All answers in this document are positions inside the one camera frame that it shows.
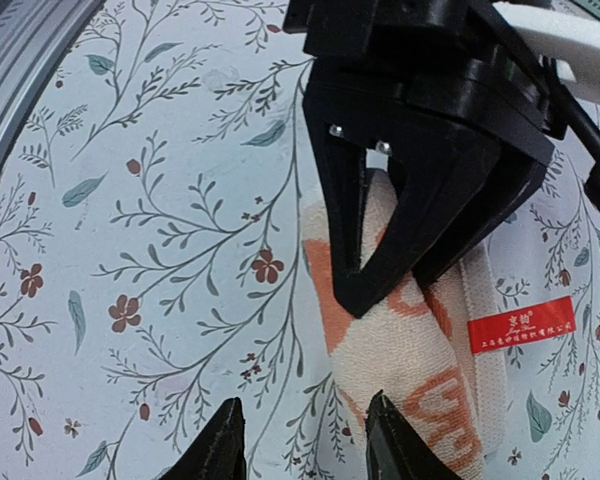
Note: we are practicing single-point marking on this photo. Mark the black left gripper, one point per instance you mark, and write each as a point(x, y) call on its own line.
point(382, 45)

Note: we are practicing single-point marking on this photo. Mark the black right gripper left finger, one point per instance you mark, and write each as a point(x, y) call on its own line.
point(218, 451)

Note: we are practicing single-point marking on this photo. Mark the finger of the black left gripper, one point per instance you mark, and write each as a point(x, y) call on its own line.
point(515, 177)
point(393, 180)

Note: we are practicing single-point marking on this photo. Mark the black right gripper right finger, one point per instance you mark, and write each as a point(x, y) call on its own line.
point(394, 450)

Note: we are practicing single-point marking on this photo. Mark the orange patterned towel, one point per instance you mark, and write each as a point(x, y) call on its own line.
point(436, 352)

